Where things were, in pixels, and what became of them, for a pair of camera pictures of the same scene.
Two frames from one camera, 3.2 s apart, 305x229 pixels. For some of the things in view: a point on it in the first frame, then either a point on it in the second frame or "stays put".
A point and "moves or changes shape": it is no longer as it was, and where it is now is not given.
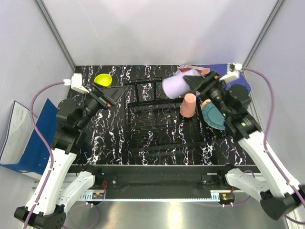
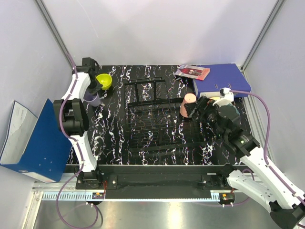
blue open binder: x=25 y=149 stays put
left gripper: x=114 y=93 → x=97 y=88
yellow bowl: x=103 y=79 stays put
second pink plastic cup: x=188 y=109 stays put
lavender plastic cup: x=175 y=86 moves or changes shape
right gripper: x=196 y=82 → x=204 y=104
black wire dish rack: x=154 y=122 stays put
